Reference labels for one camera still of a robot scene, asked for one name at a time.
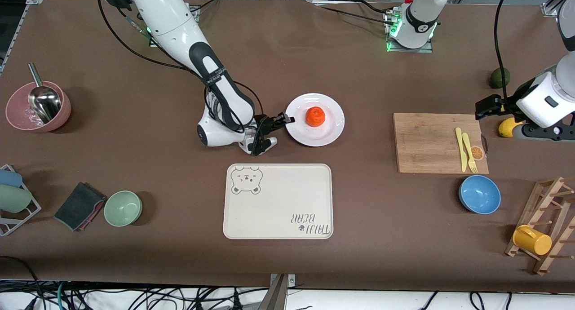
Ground wooden cutting board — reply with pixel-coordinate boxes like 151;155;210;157
393;112;490;174

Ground green cup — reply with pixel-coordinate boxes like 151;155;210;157
0;184;33;213

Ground metal clamp bracket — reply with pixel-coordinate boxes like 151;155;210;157
269;273;296;288

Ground wooden mug rack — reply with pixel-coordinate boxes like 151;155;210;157
504;176;575;275

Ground dark green lime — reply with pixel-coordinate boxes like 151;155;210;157
489;67;511;89

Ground blue bowl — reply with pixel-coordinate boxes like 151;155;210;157
459;175;502;215

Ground yellow plastic knife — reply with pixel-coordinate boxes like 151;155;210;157
455;127;468;173

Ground yellow mug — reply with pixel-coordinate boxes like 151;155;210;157
513;225;553;256

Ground aluminium corner frame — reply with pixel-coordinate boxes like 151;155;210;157
541;0;575;18

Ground white round plate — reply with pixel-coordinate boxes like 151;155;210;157
285;93;345;147

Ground brown table cover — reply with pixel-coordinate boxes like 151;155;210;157
0;0;575;293

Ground dark grey folded cloth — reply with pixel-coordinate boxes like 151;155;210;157
54;182;107;232

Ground orange mandarin fruit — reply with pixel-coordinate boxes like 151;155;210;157
305;106;326;127

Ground clear plastic ice pieces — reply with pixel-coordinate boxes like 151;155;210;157
20;107;43;126

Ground yellow plastic fork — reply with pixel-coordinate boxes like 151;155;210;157
462;132;478;173

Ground grey camera pole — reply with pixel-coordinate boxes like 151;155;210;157
256;274;289;310

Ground black cable on table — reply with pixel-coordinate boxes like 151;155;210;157
189;0;221;12
312;4;394;24

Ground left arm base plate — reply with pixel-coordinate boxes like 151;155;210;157
385;9;434;53

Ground cream bear print tray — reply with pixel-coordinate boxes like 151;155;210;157
223;163;334;240

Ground white wire cup rack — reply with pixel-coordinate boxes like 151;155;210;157
0;164;42;237

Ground pink folded cloth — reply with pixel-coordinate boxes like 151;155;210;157
75;194;107;232

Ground yellow lemon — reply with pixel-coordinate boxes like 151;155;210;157
498;118;524;138

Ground blue cup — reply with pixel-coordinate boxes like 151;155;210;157
0;169;23;188

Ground pink bowl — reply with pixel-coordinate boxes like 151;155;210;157
5;81;71;133

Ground pale green bowl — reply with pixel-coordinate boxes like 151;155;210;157
104;190;143;227

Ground metal scoop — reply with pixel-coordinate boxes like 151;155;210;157
28;63;62;124

